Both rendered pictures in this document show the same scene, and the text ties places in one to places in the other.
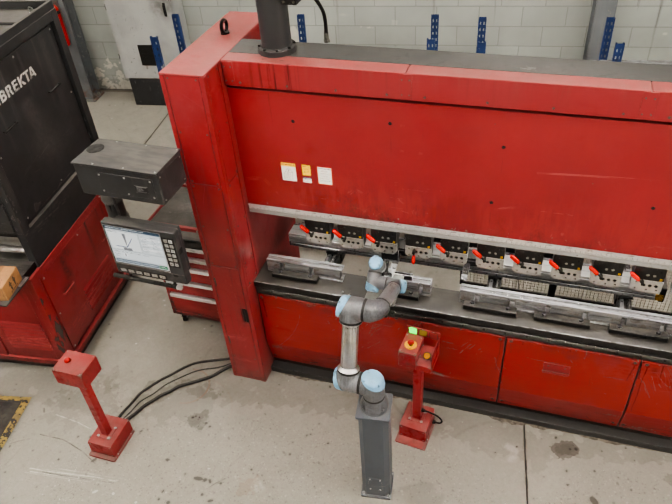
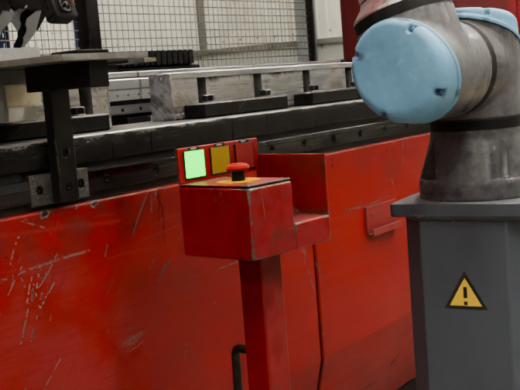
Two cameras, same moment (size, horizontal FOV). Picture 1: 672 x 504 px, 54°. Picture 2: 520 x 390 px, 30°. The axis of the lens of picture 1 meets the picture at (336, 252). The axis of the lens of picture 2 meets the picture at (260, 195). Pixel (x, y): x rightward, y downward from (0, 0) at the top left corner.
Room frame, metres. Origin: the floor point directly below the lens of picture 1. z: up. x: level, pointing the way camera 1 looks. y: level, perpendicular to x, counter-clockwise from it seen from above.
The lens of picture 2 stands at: (2.09, 1.13, 0.94)
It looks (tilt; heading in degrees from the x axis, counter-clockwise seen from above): 7 degrees down; 286
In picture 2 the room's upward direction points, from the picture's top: 5 degrees counter-clockwise
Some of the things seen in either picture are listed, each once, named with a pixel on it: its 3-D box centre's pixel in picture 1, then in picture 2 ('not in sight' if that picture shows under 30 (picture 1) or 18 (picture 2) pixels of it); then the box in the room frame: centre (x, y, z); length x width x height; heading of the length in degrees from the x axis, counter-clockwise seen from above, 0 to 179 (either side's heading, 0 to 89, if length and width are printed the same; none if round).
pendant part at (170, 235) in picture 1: (149, 247); not in sight; (2.85, 1.01, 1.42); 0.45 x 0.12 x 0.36; 68
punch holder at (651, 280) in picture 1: (647, 274); not in sight; (2.47, -1.60, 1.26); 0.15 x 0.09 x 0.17; 70
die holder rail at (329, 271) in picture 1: (305, 267); not in sight; (3.15, 0.20, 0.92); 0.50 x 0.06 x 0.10; 70
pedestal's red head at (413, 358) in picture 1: (419, 349); (254, 195); (2.55, -0.43, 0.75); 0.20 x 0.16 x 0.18; 64
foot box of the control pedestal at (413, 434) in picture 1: (415, 425); not in sight; (2.52, -0.42, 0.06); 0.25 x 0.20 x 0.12; 154
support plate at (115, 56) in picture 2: (384, 288); (47, 62); (2.82, -0.26, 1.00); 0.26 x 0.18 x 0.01; 160
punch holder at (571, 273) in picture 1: (567, 263); not in sight; (2.61, -1.23, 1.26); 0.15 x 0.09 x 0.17; 70
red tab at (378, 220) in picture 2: (556, 369); (384, 217); (2.45, -1.22, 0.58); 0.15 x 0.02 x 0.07; 70
